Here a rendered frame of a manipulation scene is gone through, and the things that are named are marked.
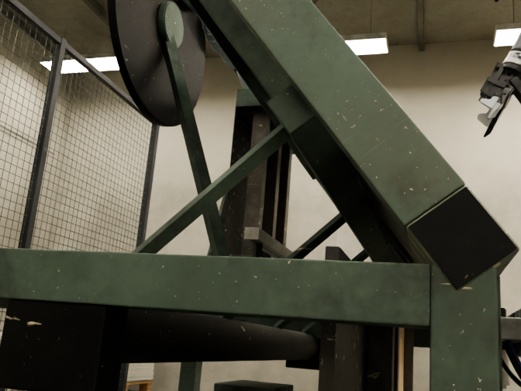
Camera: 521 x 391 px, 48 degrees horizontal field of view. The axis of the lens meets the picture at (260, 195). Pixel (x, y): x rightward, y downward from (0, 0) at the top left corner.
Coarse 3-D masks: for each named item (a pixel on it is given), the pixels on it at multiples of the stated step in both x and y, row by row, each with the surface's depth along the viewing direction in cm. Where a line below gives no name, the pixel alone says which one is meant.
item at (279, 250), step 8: (248, 232) 189; (256, 232) 189; (264, 232) 195; (248, 240) 192; (256, 240) 190; (264, 240) 195; (272, 240) 204; (264, 248) 205; (272, 248) 204; (280, 248) 214; (272, 256) 221; (280, 256) 220
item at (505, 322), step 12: (504, 312) 143; (516, 312) 118; (504, 324) 105; (516, 324) 104; (504, 336) 104; (516, 336) 104; (504, 348) 140; (516, 348) 118; (504, 360) 140; (516, 360) 104; (504, 372) 139; (516, 372) 108; (504, 384) 138
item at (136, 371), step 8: (0, 336) 449; (136, 368) 625; (144, 368) 642; (152, 368) 660; (128, 376) 607; (136, 376) 624; (144, 376) 642; (152, 376) 660; (128, 384) 608; (144, 384) 651
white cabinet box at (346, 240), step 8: (344, 224) 531; (344, 232) 529; (352, 232) 527; (336, 240) 529; (344, 240) 527; (352, 240) 525; (344, 248) 525; (352, 248) 523; (360, 248) 521; (352, 256) 521
